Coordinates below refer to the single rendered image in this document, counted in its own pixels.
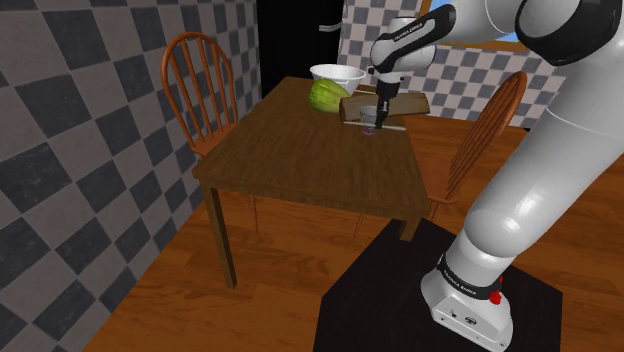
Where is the brown wooden slab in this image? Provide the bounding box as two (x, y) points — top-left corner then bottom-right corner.
(339, 91), (432, 124)

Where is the clear glass cup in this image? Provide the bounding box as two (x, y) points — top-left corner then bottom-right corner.
(359, 106), (381, 137)

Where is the white bowl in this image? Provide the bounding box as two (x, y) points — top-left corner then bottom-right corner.
(309, 63), (367, 97)

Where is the green melon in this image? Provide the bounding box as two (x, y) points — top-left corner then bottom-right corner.
(306, 78), (353, 115)

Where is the orange wooden spindle chair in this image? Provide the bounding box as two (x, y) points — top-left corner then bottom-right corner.
(352, 70), (530, 240)
(160, 31), (260, 235)

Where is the brown wooden table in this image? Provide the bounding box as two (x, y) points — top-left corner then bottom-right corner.
(190, 75), (433, 290)

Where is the black door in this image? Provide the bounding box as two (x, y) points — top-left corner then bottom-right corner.
(256, 0), (346, 99)

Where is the wood framed window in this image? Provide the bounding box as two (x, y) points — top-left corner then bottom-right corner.
(420, 0), (531, 55)

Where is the black robot stand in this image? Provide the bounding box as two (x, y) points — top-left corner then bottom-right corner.
(311, 217), (565, 352)

